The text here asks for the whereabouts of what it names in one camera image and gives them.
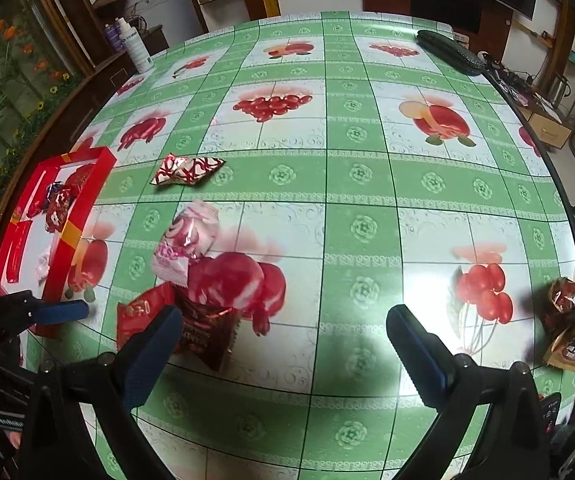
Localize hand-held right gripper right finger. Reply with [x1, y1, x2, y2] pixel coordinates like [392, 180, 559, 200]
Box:
[386, 304, 552, 480]

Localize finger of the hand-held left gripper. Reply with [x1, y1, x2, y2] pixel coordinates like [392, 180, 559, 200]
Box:
[0, 289, 90, 333]

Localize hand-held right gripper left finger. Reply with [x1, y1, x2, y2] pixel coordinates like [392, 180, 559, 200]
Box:
[20, 304, 184, 480]

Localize plain red snack packet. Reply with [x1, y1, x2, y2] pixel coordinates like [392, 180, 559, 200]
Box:
[116, 281, 179, 352]

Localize small pale pink snack packet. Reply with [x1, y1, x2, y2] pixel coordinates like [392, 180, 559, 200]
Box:
[36, 249, 54, 282]

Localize dark red foil snack packet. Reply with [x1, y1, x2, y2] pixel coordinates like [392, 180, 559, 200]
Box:
[175, 287, 242, 372]

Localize red rectangular tray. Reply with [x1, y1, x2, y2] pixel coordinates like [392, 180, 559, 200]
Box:
[0, 146, 118, 339]

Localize dark purple snack packet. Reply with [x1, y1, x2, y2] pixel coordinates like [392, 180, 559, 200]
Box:
[42, 181, 66, 206]

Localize pink white snack packet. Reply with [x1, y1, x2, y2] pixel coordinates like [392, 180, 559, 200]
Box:
[152, 200, 222, 287]

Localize green fruit-print tablecloth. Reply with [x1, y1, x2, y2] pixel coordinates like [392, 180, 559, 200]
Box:
[0, 10, 575, 480]

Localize black remote red buttons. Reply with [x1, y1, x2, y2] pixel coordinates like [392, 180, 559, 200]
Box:
[537, 392, 563, 437]

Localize red white patterned snack packet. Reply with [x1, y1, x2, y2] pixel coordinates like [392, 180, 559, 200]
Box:
[151, 153, 227, 188]

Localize cardboard box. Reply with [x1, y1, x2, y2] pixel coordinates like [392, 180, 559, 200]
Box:
[516, 104, 574, 150]

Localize white plastic bottle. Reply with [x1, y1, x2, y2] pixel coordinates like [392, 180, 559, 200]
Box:
[116, 18, 155, 75]

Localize purple bottle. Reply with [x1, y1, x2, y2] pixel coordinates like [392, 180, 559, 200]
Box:
[104, 23, 126, 54]

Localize dark wooden side table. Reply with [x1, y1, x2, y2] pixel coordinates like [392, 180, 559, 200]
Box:
[132, 24, 169, 55]

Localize steel kettle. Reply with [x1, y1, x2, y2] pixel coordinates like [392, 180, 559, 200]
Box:
[549, 72, 571, 107]

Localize black oval zip case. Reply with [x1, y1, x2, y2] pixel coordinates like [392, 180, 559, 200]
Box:
[416, 29, 487, 77]

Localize tangled black cables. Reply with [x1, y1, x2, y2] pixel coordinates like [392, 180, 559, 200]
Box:
[481, 51, 559, 112]

